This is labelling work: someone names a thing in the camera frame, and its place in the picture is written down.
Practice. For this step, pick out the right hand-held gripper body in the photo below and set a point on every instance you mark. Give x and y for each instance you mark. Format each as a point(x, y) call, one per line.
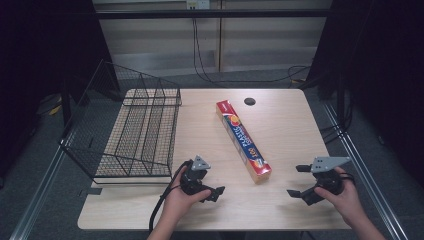
point(328, 178)

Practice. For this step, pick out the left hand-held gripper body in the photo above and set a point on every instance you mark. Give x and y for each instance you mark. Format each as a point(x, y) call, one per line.
point(196, 173)

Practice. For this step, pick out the long red blue wrap box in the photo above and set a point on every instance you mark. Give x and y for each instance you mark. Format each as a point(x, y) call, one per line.
point(241, 140)

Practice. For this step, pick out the person's right hand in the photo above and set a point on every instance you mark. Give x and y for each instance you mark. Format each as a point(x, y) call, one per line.
point(343, 200)

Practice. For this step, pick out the person's left hand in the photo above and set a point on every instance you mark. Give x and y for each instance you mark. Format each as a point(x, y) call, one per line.
point(180, 203)

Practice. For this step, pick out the black round table grommet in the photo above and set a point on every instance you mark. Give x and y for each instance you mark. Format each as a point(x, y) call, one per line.
point(249, 101)

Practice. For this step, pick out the dark curtain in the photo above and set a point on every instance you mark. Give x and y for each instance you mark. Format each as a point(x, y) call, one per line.
point(386, 66)
point(40, 60)

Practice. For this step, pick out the silver metal floor rail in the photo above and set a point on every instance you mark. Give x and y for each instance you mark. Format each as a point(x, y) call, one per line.
point(36, 196)
point(363, 170)

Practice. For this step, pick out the black horizontal frame bar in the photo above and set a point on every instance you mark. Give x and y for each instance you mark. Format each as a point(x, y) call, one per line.
point(213, 13)

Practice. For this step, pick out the white wall power outlet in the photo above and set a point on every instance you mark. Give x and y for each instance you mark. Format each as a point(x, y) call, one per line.
point(198, 4)

